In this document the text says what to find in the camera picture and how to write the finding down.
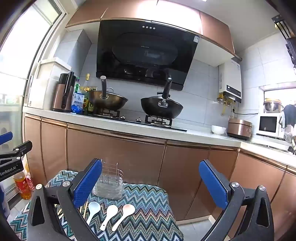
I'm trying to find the copper rice cooker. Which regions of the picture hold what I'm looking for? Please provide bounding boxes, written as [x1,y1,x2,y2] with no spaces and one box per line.
[226,119,252,141]

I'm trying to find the steel pot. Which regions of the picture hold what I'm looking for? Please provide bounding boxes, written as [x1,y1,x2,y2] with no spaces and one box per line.
[263,98,284,113]

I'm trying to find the white water heater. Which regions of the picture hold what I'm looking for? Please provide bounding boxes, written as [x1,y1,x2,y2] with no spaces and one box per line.
[218,58,242,103]

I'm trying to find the black gas stove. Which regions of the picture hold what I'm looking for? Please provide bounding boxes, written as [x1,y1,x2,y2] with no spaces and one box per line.
[92,109,187,132]

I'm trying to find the white box casing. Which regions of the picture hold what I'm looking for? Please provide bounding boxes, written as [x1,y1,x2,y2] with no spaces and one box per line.
[27,57,73,107]

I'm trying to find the black power cable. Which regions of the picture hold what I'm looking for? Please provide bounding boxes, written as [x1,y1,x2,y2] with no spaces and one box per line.
[231,107,259,115]

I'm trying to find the white microwave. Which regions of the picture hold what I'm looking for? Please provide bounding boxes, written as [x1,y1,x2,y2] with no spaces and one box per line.
[256,113,281,139]

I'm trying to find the copper cabinets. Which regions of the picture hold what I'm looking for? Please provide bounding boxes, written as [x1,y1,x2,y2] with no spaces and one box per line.
[65,0,242,61]
[23,113,296,241]

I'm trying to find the white bowl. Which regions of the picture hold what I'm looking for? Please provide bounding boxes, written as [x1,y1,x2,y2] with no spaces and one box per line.
[211,125,226,135]

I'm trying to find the copper lower cabinets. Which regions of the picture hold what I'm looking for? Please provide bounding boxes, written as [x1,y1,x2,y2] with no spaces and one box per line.
[23,113,296,241]

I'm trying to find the bronze wok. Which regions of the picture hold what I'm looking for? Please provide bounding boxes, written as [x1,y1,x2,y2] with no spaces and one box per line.
[87,76,128,111]

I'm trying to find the copper and black kettle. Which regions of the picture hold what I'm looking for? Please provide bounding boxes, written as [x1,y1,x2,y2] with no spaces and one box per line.
[52,71,77,113]

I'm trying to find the black wok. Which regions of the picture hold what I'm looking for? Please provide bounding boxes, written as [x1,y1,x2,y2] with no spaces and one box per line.
[141,77,184,119]

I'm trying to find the zigzag patterned cloth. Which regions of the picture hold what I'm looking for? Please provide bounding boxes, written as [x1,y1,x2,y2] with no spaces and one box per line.
[9,170,184,241]

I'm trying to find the black wall rack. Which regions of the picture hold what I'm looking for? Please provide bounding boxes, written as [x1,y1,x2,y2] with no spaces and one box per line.
[272,14,296,67]

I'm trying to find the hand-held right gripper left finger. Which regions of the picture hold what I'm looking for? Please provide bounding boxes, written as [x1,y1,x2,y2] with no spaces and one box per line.
[26,158,103,241]

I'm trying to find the white ceramic spoon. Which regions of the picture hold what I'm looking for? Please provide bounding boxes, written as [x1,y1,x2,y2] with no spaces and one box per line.
[100,204,119,230]
[112,204,136,232]
[87,202,101,225]

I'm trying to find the copper upper cabinets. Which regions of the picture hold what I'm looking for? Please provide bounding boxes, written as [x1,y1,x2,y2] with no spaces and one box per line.
[65,0,242,61]

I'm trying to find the dark bottle with yellow label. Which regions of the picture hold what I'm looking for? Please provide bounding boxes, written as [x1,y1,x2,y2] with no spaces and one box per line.
[83,93,94,115]

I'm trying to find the brass pipe valves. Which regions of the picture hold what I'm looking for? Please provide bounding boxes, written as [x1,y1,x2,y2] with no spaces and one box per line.
[216,93,236,116]

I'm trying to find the black range hood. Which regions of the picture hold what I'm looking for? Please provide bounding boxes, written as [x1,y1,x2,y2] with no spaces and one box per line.
[96,20,201,91]

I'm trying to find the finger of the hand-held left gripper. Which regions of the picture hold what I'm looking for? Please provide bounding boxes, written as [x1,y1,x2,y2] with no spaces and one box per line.
[0,131,14,145]
[0,140,33,163]

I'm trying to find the wire utensil holder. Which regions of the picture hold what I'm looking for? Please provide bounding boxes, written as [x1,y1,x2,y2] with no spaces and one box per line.
[92,161,125,200]

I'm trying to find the blue and white salt bag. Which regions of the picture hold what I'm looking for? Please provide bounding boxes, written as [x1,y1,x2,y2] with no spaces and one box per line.
[71,93,84,114]

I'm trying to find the glass balcony door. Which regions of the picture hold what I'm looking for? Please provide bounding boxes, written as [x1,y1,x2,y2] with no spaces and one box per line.
[0,0,67,209]

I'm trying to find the dark hanging garment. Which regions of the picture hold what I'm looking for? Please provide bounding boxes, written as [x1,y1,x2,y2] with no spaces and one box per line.
[279,104,296,135]

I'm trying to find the orange drink bottle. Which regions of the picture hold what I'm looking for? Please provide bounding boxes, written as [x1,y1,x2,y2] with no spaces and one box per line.
[13,170,31,200]

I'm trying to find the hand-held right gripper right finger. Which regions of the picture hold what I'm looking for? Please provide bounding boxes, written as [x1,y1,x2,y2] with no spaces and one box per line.
[198,159,274,241]

